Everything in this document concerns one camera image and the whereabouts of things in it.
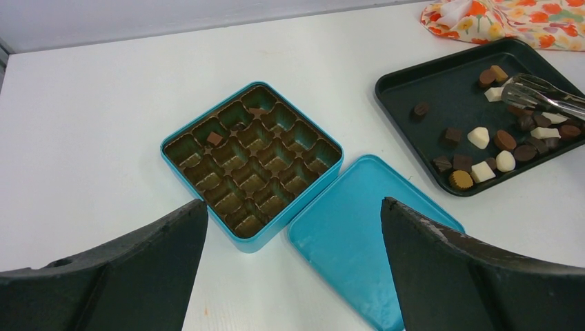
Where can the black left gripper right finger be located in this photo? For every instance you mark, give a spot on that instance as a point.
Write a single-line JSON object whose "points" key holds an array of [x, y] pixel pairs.
{"points": [[447, 280]]}

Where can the brown oval chocolate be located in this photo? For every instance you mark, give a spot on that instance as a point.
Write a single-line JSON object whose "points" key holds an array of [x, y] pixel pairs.
{"points": [[504, 141]]}

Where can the large white oval chocolate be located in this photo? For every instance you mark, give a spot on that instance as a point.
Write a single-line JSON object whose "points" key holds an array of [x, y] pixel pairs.
{"points": [[479, 137]]}

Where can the ridged caramel cup chocolate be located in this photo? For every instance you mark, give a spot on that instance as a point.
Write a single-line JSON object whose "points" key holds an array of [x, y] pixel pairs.
{"points": [[460, 180]]}

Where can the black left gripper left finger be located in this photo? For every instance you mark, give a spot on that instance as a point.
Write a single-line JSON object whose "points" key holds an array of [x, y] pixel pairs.
{"points": [[142, 280]]}

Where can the steel tongs with white handle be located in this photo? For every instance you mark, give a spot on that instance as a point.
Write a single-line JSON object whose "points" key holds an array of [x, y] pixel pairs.
{"points": [[526, 91]]}

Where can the black chocolate tray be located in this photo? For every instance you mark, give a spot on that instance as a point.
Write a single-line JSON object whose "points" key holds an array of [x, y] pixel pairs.
{"points": [[436, 104]]}

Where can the brown square chocolate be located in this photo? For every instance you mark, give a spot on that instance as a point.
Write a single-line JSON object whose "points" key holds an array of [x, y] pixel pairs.
{"points": [[214, 139]]}

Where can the floral orange cloth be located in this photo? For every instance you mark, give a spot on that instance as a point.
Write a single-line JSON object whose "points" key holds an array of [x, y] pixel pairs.
{"points": [[545, 25]]}

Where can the white square chocolate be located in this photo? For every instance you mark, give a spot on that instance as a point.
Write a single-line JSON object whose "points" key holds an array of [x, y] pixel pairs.
{"points": [[482, 172]]}

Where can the teal tin lid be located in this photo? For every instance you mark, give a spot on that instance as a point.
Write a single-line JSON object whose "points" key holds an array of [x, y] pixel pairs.
{"points": [[339, 234]]}

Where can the teal chocolate tin box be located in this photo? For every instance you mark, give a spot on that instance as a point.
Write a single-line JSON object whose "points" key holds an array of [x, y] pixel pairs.
{"points": [[273, 161]]}

